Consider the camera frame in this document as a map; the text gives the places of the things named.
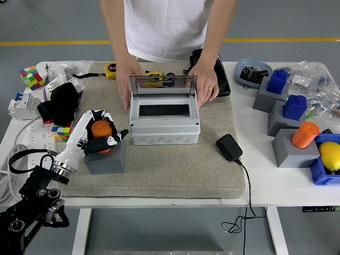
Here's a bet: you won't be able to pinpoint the orange cylinder battery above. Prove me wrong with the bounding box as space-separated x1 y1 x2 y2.
91 121 114 154
291 122 320 149

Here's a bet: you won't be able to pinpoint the yellow tape measure clear face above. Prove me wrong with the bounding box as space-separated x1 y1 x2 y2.
144 70 165 88

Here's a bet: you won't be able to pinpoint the white power strip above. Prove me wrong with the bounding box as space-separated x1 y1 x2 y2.
26 122 70 171

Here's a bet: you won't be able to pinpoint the glossy black tray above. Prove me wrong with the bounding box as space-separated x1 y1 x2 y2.
190 48 231 97

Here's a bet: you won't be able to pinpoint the yellow lemon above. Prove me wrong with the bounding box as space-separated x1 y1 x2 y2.
318 141 340 172

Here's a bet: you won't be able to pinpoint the white circuit breaker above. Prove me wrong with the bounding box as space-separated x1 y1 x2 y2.
7 92 42 120

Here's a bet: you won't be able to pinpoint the blue battery block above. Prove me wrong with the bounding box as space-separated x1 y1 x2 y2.
282 95 308 121
266 69 290 95

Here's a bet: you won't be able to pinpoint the small clear parts packet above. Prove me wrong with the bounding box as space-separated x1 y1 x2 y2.
291 74 311 87

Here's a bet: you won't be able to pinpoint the clear plastic bag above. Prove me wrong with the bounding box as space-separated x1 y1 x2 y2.
47 59 95 83

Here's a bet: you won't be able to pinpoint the black adapter cord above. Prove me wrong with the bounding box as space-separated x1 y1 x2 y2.
222 158 268 255

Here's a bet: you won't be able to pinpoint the white table leg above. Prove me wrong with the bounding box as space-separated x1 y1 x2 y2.
267 206 290 255
71 208 92 255

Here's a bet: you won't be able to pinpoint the colourful puzzle cube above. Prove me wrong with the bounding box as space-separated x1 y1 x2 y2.
19 65 45 91
50 121 74 143

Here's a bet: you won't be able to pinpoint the grey block with round hole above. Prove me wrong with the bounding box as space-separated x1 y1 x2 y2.
83 137 127 175

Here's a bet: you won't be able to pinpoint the white purple parts packet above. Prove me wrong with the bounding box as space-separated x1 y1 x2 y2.
43 73 67 101

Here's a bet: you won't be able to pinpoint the person's right hand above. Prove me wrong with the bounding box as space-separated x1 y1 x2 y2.
116 60 147 111

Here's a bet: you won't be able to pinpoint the yellow tape measure with strap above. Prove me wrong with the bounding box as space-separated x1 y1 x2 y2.
72 62 118 80

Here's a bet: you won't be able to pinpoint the black power adapter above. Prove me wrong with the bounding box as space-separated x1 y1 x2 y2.
216 133 243 162

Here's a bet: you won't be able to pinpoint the white terminal block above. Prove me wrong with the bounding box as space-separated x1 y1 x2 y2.
70 75 86 92

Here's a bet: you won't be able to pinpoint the person's left hand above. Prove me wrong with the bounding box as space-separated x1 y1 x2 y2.
186 63 220 109

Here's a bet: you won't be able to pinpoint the person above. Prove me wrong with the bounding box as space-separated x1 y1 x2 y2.
123 0 214 63

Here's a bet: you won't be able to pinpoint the grey electrical box with lid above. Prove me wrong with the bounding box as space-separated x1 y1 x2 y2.
129 74 201 146

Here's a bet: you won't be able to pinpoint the light blue bowl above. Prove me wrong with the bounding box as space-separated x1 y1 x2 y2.
235 58 274 89

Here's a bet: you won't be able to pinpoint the black cloth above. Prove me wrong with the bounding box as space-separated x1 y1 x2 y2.
37 82 80 126

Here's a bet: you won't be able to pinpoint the clear plastic bags of parts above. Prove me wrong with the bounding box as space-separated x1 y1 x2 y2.
281 61 340 119

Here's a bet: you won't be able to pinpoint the black table control panel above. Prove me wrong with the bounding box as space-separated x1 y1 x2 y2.
302 206 340 213

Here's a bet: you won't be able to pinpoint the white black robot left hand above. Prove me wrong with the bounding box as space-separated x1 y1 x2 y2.
54 108 130 171

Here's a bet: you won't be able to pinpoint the dark electronic components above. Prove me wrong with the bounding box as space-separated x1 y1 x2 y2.
240 65 269 83

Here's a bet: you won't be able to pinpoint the black plastic clip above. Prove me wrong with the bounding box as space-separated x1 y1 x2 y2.
182 54 197 76

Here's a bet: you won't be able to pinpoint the grey holder block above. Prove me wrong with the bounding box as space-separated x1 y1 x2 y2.
252 78 290 114
267 100 309 138
271 129 321 168

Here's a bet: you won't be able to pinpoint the blue plastic bin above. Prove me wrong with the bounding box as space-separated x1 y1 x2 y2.
309 132 340 185

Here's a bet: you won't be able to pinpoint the beige fabric mat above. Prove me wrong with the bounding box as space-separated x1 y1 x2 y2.
57 61 245 199

